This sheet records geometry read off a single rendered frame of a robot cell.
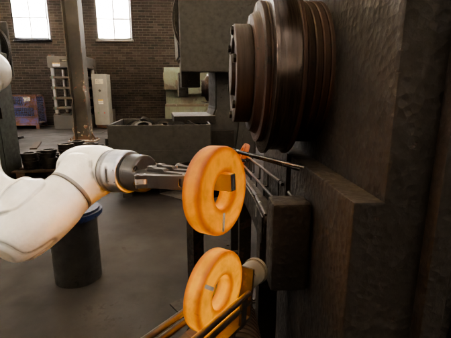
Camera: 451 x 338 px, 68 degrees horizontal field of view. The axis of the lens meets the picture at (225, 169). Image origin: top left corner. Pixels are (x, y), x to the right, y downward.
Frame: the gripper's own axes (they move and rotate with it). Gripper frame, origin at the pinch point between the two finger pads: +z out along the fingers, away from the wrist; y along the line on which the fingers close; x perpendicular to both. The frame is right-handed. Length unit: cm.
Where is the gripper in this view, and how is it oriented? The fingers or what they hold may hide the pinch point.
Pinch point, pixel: (215, 180)
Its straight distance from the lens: 58.3
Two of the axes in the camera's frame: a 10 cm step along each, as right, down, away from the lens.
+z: 8.5, 0.7, -5.2
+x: -0.4, -9.8, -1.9
